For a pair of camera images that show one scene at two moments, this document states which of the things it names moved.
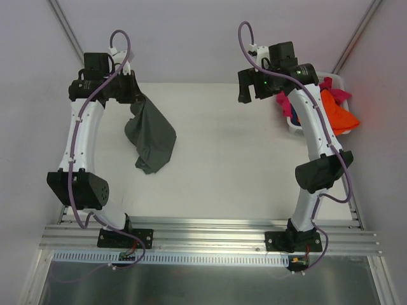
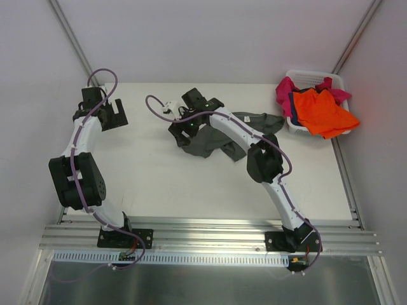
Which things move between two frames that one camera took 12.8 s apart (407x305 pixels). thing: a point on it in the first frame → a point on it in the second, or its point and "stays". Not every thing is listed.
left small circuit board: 123,256 stays
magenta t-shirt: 340,96 stays
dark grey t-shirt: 153,139 → 208,142
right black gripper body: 248,81 → 177,133
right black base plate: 292,241 stays
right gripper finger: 245,79 → 182,138
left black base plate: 113,239 stays
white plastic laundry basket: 338,84 stays
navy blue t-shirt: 294,117 stays
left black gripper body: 128,86 → 115,117
